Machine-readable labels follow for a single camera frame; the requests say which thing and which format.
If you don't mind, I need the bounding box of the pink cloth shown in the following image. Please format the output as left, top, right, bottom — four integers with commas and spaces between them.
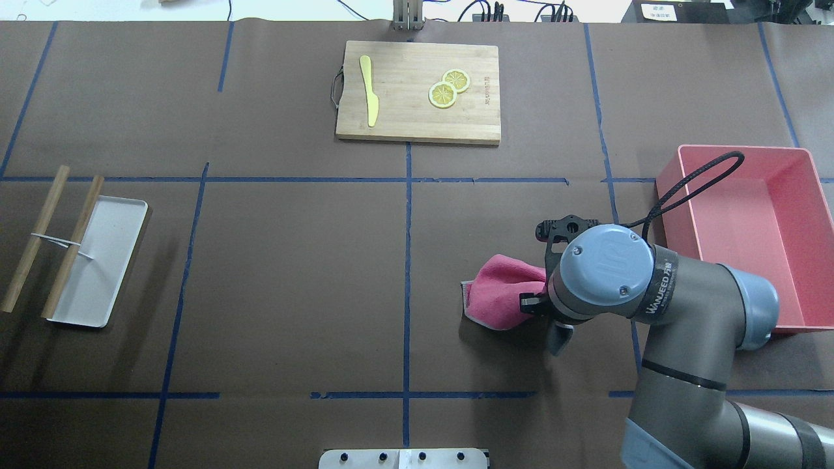
461, 253, 546, 332

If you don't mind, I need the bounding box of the black power box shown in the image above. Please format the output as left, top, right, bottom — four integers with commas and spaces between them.
620, 1, 730, 24

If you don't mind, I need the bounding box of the yellow plastic knife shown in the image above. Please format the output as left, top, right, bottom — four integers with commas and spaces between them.
358, 55, 379, 128

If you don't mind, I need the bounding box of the right black braided cable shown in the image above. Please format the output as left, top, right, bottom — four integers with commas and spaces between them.
619, 151, 745, 243

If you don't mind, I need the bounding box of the lemon slice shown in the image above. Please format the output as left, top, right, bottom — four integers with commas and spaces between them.
442, 68, 471, 93
427, 81, 458, 109

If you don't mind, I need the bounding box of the wooden cutting board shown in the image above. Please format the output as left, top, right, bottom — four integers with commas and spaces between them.
336, 40, 502, 146

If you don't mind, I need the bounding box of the pink plastic bin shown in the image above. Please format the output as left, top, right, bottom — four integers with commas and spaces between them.
661, 147, 833, 334

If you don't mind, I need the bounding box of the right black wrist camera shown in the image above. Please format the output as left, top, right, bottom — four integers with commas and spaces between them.
534, 216, 599, 261

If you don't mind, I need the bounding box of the wooden rack rod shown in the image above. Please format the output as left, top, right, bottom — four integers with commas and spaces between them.
1, 164, 70, 313
40, 175, 105, 319

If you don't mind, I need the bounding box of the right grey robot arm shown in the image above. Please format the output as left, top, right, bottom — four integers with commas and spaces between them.
519, 216, 833, 468

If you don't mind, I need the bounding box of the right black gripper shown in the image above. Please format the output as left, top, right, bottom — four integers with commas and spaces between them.
519, 292, 554, 317

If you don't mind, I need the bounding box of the aluminium frame post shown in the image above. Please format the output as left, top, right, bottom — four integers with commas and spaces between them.
391, 0, 425, 31

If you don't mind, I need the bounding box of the white rack tray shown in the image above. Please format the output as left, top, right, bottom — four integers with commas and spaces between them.
50, 195, 151, 328

